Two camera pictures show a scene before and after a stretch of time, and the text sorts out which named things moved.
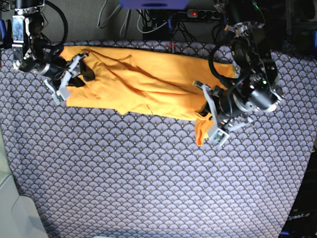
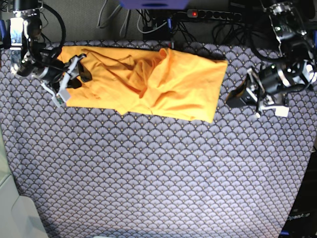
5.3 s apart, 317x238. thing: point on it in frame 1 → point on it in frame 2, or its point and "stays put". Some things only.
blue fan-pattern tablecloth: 87,172 stays put
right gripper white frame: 221,131 → 269,83
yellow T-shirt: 160,84 stays put
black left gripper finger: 75,82 stays put
